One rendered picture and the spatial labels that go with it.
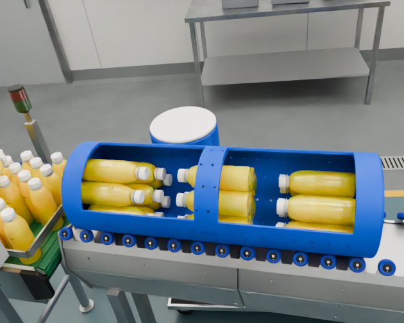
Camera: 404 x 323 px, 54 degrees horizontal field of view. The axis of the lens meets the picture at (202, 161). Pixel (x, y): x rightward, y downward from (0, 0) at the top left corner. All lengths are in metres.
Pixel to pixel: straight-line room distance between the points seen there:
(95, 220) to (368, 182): 0.75
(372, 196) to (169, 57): 3.77
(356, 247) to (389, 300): 0.24
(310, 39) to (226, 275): 3.52
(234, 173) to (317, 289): 0.42
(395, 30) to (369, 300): 3.68
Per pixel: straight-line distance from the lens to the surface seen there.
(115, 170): 1.21
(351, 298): 1.26
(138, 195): 1.19
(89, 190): 1.25
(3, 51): 5.22
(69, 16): 4.75
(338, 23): 4.48
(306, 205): 1.08
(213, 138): 1.62
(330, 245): 1.08
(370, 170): 1.07
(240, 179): 1.10
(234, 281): 1.26
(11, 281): 1.53
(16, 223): 1.35
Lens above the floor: 1.88
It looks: 36 degrees down
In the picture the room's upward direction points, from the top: 8 degrees counter-clockwise
